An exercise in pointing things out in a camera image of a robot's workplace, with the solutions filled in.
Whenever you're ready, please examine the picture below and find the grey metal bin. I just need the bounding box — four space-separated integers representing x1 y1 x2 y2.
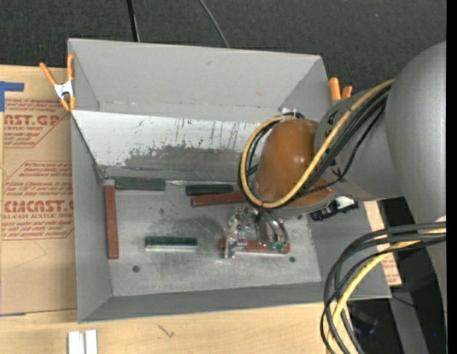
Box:
67 38 393 325

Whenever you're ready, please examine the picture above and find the black cylinder on white bracket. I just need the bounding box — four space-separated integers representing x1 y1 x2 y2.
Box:
309 195 359 221

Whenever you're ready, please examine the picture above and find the red-brown flat block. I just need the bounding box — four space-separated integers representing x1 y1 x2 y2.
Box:
189 192 248 208
217 238 291 257
103 185 120 260

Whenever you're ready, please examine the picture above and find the dark green flat block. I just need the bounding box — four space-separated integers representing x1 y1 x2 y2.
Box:
114 176 167 192
185 184 235 197
144 235 199 252

